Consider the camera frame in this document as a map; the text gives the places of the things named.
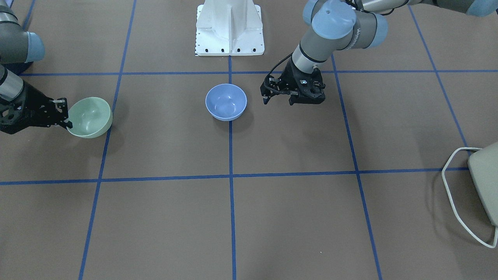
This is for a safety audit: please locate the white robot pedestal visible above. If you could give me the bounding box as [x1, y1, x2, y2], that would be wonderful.
[195, 0, 265, 56]

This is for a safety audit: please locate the green bowl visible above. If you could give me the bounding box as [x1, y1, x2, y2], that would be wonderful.
[68, 97, 113, 138]

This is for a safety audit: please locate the blue bowl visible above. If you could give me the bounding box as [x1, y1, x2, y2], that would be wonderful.
[205, 84, 247, 122]

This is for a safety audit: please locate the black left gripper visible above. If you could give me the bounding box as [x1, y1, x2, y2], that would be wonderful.
[260, 58, 326, 106]

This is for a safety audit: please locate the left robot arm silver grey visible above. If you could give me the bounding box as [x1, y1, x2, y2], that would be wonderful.
[260, 0, 498, 105]

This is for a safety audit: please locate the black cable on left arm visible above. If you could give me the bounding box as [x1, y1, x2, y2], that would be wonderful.
[265, 52, 294, 96]

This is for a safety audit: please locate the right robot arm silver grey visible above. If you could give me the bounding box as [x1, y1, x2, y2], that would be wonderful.
[0, 0, 73, 135]

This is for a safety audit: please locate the white toaster power cord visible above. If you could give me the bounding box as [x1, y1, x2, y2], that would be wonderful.
[442, 147, 498, 249]

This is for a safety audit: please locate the cream toaster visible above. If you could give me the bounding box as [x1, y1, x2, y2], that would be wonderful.
[468, 142, 498, 226]

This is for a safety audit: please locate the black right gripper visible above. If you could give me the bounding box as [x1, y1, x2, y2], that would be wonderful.
[0, 82, 73, 135]

